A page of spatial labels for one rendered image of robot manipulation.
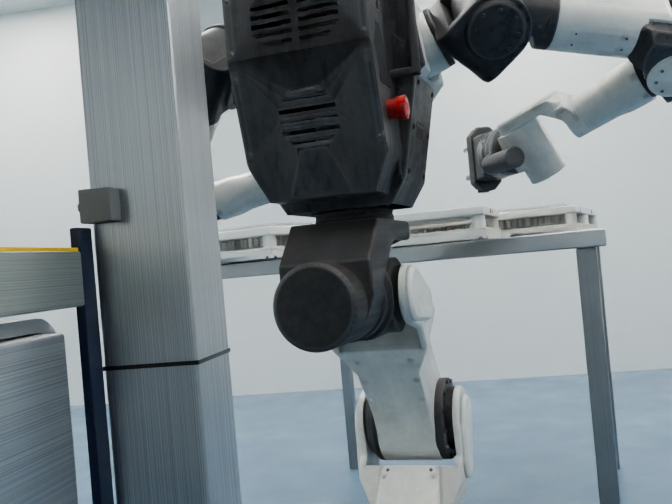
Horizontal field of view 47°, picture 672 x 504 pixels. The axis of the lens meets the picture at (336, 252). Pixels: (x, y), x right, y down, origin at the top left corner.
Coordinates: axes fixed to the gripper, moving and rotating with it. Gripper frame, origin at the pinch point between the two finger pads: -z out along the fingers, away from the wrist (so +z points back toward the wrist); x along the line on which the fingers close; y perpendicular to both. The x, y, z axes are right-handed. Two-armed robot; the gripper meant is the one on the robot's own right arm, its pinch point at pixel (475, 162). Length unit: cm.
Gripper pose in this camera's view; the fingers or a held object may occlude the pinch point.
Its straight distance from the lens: 156.7
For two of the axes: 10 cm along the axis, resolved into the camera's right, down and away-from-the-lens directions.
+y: 9.7, -0.9, 2.3
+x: 0.9, 10.0, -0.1
